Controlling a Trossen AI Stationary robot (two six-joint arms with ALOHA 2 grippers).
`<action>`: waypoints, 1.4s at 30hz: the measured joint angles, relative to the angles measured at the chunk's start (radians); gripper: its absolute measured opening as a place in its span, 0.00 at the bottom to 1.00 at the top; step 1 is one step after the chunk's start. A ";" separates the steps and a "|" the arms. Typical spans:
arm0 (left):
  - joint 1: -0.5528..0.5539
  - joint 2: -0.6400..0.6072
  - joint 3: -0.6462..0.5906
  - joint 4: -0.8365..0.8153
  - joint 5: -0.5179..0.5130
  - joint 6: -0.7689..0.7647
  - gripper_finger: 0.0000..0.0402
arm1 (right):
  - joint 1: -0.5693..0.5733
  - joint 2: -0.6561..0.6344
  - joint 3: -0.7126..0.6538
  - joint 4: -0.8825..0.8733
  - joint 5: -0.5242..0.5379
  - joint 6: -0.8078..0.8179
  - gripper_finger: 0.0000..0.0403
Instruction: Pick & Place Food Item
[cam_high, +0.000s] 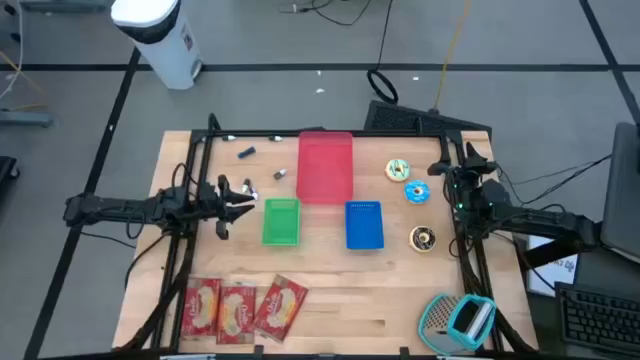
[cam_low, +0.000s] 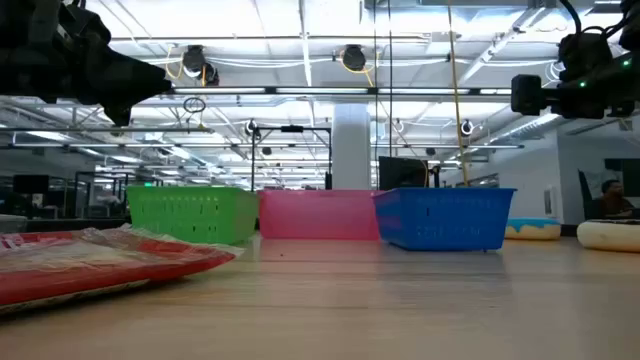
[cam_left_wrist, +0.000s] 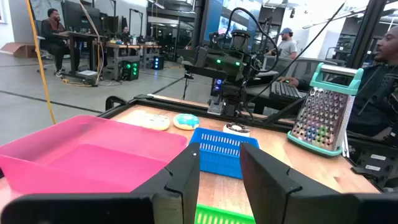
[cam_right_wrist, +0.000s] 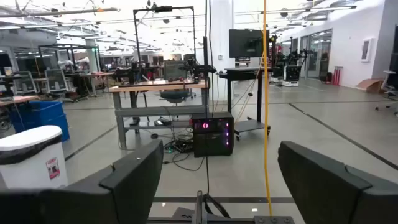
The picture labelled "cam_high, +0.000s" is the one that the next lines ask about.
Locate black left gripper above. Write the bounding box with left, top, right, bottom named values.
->
left=197, top=174, right=256, bottom=241

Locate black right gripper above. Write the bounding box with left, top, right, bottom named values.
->
left=428, top=142, right=499, bottom=201

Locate red popcorn packet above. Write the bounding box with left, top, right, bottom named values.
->
left=179, top=277, right=222, bottom=339
left=252, top=273, right=309, bottom=344
left=216, top=280, right=258, bottom=346

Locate green plastic basket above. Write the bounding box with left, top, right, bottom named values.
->
left=261, top=197, right=302, bottom=247

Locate black perforated panel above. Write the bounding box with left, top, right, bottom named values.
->
left=363, top=99, right=494, bottom=136

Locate red plastic tray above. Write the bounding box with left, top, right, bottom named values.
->
left=296, top=130, right=355, bottom=205

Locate blue plastic basket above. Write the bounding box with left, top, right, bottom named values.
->
left=344, top=200, right=386, bottom=251

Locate white paper sheet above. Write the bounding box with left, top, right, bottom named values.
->
left=527, top=234, right=579, bottom=297

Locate grey laptop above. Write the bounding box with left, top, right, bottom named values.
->
left=599, top=122, right=640, bottom=264

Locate teal box grater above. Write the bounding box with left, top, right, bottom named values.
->
left=417, top=293, right=498, bottom=356

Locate white trash can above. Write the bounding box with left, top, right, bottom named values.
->
left=110, top=0, right=204, bottom=91

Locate black computer keyboard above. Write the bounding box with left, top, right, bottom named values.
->
left=554, top=281, right=640, bottom=359

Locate grey floor bar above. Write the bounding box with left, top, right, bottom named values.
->
left=0, top=108, right=54, bottom=129

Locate black floor object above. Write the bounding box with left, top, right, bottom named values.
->
left=0, top=155, right=21, bottom=196

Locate black aluminium table frame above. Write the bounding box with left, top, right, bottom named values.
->
left=119, top=113, right=539, bottom=360

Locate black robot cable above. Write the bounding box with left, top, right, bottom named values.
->
left=494, top=153, right=614, bottom=201

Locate yellow cable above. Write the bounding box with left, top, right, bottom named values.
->
left=432, top=0, right=474, bottom=112

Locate black coiled floor cable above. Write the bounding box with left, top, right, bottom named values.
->
left=366, top=0, right=400, bottom=105

